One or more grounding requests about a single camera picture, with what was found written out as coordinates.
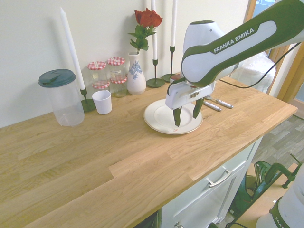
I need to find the white vase with blue flowers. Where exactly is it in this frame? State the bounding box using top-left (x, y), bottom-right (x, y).
top-left (127, 52), bottom-right (147, 96)

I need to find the white plate with gold rim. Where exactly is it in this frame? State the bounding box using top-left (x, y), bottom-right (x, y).
top-left (143, 99), bottom-right (204, 135)

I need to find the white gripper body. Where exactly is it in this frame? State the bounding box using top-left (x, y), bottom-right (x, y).
top-left (165, 81), bottom-right (216, 110)

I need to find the red rose with green leaves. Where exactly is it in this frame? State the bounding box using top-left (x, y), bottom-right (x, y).
top-left (128, 7), bottom-right (164, 55)

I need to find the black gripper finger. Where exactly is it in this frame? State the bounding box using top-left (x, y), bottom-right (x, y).
top-left (192, 97), bottom-right (204, 119)
top-left (172, 106), bottom-right (183, 128)

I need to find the dark green candle holder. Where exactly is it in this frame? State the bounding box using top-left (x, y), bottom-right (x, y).
top-left (161, 46), bottom-right (181, 83)
top-left (146, 59), bottom-right (165, 89)
top-left (80, 88), bottom-right (97, 113)

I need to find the fork with white handle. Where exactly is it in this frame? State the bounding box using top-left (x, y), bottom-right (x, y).
top-left (214, 96), bottom-right (234, 110)

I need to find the clear pitcher with teal lid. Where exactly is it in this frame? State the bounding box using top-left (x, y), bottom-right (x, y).
top-left (38, 68), bottom-right (86, 127)

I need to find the wooden door frame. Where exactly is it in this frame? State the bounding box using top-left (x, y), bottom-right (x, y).
top-left (244, 0), bottom-right (304, 103)

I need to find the metal drawer handle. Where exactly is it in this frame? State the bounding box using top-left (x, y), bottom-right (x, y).
top-left (206, 166), bottom-right (233, 189)

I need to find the brown mounting board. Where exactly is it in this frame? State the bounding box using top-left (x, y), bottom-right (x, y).
top-left (234, 163), bottom-right (304, 228)

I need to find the spoon with white handle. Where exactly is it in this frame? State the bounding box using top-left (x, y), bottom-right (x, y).
top-left (204, 95), bottom-right (223, 112)

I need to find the black cable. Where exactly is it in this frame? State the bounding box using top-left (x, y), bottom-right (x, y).
top-left (215, 42), bottom-right (302, 90)

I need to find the clear plastic wrapped bundle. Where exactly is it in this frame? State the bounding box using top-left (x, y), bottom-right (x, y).
top-left (229, 51), bottom-right (278, 94)

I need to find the glass jar red checked lid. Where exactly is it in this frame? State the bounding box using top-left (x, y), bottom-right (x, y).
top-left (106, 57), bottom-right (126, 80)
top-left (110, 75), bottom-right (128, 98)
top-left (92, 80), bottom-right (111, 94)
top-left (87, 61), bottom-right (108, 84)

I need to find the tall white candle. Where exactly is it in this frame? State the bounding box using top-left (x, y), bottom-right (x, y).
top-left (170, 0), bottom-right (178, 47)
top-left (59, 6), bottom-right (86, 91)
top-left (151, 0), bottom-right (158, 61)

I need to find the white cabinet drawer with handle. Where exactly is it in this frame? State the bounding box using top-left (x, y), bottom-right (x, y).
top-left (160, 136), bottom-right (263, 228)

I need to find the white plastic cup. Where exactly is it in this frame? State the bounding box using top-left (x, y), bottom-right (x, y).
top-left (92, 90), bottom-right (112, 115)

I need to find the green metal clamp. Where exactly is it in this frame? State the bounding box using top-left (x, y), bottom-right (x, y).
top-left (251, 153), bottom-right (304, 202)

